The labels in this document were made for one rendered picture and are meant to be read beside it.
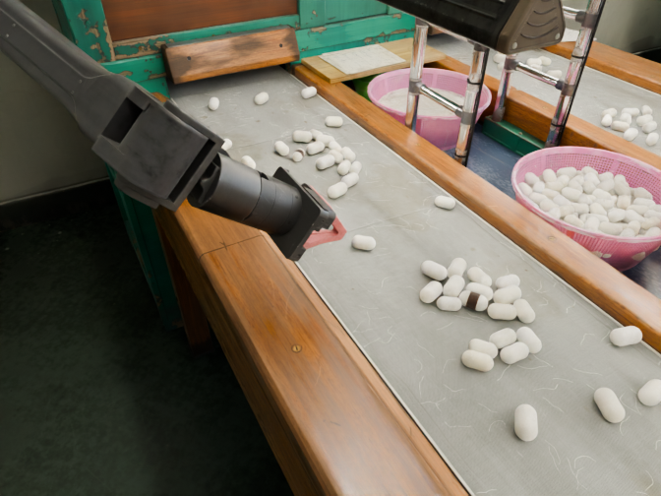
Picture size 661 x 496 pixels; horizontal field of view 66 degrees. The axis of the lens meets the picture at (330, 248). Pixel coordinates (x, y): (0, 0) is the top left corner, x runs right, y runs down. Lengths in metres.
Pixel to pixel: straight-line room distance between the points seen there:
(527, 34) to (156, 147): 0.36
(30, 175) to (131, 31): 1.15
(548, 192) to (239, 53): 0.71
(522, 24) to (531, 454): 0.41
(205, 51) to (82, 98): 0.70
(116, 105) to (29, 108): 1.65
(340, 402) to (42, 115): 1.78
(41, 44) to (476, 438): 0.56
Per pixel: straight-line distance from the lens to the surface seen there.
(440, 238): 0.77
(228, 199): 0.48
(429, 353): 0.61
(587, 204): 0.92
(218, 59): 1.19
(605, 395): 0.61
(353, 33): 1.38
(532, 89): 1.32
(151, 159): 0.45
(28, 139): 2.17
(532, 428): 0.56
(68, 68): 0.53
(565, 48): 1.55
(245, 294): 0.64
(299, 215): 0.53
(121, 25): 1.19
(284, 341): 0.58
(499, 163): 1.11
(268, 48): 1.22
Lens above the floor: 1.21
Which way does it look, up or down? 40 degrees down
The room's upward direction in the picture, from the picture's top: straight up
